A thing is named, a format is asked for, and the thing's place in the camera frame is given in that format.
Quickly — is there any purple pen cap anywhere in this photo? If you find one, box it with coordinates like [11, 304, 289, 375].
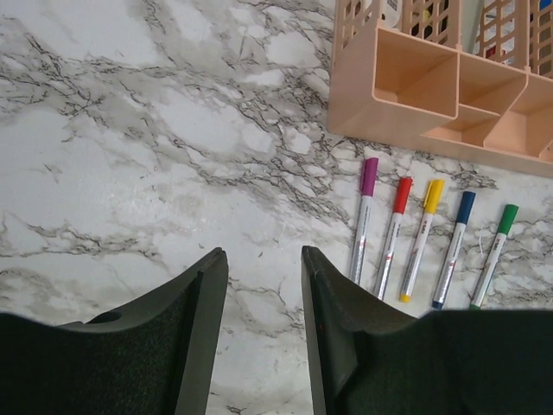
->
[360, 157, 378, 197]

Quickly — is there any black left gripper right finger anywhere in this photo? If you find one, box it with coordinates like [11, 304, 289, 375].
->
[302, 246, 552, 414]

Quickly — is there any blue pen cap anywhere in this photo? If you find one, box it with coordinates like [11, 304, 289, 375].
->
[455, 191, 476, 225]

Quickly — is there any white yellow marker pen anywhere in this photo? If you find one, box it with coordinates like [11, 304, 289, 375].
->
[397, 179, 447, 304]

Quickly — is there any red pen cap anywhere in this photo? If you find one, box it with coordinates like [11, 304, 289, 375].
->
[393, 176, 413, 214]

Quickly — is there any white blue marker pen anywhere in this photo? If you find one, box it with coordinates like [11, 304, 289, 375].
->
[431, 190, 478, 310]

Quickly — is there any white red marker pen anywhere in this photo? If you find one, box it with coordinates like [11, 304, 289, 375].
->
[372, 176, 415, 302]

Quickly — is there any yellow pen cap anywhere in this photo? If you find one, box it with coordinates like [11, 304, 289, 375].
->
[423, 179, 445, 214]

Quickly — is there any peach plastic desk organizer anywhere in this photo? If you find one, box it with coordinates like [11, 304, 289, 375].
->
[327, 1, 552, 177]

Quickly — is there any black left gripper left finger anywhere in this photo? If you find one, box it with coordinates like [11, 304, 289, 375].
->
[1, 248, 228, 414]

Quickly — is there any white green marker pen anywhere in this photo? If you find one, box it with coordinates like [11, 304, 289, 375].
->
[468, 203, 520, 311]

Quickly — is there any white purple marker pen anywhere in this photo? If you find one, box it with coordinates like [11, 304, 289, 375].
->
[348, 156, 380, 286]

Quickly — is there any green pen cap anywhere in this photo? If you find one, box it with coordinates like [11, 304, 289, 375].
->
[497, 204, 519, 235]

